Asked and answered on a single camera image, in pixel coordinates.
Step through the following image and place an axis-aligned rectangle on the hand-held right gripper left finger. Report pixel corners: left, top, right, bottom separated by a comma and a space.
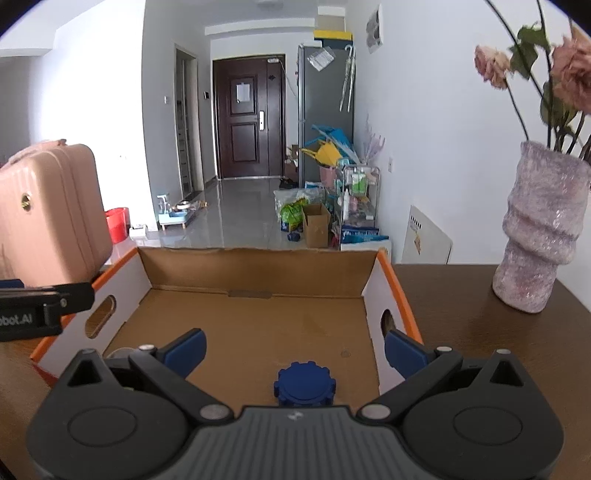
67, 328, 234, 428

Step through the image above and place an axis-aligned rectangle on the pink textured vase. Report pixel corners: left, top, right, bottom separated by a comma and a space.
492, 140, 591, 314

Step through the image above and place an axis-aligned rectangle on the clear plastic pouch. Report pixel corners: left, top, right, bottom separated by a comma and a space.
307, 46, 334, 73

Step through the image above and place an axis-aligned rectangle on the yellow and blue box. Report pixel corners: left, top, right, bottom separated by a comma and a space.
313, 29, 354, 47

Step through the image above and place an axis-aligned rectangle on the yellow plastic toy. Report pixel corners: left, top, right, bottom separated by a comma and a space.
300, 142, 341, 168

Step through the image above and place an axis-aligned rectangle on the blue ridged bottle cap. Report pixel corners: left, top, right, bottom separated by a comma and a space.
273, 361, 339, 408

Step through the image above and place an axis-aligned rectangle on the dark brown entrance door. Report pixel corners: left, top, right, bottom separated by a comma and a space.
212, 55, 286, 180

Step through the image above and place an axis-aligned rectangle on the pink ribbed suitcase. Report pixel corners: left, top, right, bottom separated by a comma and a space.
0, 140, 114, 288

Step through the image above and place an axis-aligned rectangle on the white wall panel box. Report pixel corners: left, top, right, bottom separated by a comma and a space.
366, 4, 384, 54

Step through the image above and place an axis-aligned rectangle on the transparent folded umbrella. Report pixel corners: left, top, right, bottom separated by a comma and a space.
339, 45, 358, 113

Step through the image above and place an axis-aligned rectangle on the purple dried flower bunch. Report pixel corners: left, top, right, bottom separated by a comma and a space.
362, 114, 387, 165

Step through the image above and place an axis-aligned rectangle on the dried pink flower bouquet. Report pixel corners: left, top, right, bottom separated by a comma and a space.
474, 0, 591, 161

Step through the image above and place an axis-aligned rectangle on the white pet feeder stand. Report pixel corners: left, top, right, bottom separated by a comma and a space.
156, 193, 195, 230

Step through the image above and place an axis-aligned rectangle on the red cardboard box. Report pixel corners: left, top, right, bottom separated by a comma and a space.
30, 246, 424, 403

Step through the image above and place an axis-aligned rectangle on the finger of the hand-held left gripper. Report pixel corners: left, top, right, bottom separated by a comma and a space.
0, 278, 96, 325

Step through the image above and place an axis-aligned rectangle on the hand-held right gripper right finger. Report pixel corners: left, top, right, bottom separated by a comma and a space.
360, 329, 525, 428

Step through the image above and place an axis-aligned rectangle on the green plastic bag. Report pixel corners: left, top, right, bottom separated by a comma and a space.
280, 199, 310, 232

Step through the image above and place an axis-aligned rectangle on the grey interior door frame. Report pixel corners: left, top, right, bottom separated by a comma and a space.
174, 42, 205, 193

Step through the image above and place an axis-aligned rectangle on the white leaning board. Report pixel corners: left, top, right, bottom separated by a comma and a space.
401, 205, 454, 265

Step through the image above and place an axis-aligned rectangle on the grey refrigerator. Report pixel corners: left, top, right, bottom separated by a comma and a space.
297, 43, 356, 188

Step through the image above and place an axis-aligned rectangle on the metal wire shelf cart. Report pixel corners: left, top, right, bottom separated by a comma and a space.
333, 165, 381, 243

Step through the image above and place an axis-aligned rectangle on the white plastic bag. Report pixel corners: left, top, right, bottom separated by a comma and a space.
273, 187, 325, 207

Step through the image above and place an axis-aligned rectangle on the small brown cardboard box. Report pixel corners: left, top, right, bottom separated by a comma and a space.
301, 202, 332, 249

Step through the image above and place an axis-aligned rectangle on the red plastic bucket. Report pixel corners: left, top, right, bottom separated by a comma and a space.
105, 207, 129, 244

